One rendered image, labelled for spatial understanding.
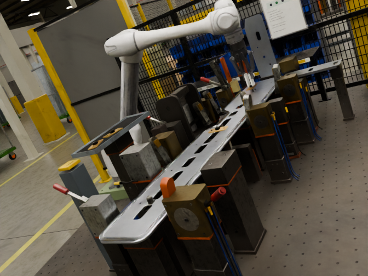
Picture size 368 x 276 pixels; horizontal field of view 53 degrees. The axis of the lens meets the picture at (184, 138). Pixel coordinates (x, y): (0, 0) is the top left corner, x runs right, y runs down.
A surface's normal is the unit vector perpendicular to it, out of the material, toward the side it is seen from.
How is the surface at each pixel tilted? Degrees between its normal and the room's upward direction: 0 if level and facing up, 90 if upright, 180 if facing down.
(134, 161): 90
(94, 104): 90
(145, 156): 90
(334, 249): 0
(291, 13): 90
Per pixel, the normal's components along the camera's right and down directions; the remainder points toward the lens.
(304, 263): -0.37, -0.88
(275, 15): -0.46, 0.44
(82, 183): 0.81, -0.15
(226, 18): -0.01, 0.34
